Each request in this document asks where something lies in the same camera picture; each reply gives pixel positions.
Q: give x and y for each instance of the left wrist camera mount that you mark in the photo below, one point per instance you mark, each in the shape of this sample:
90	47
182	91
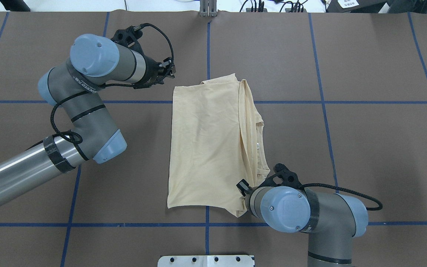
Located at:
129	38

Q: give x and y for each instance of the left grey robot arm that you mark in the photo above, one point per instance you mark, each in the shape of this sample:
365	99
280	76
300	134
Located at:
83	128

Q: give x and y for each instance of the beige long-sleeve printed shirt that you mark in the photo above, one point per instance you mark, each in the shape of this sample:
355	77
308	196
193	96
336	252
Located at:
216	141

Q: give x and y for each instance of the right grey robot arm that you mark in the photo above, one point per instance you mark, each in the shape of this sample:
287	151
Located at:
331	220

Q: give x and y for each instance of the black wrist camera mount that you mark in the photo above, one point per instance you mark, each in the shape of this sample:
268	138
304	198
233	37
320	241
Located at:
282	177

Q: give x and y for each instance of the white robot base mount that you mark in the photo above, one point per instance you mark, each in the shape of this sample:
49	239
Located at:
207	261

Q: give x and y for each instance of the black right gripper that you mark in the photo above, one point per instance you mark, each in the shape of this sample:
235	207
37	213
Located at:
243	186

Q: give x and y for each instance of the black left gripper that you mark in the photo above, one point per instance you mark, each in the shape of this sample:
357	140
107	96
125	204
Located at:
153	73

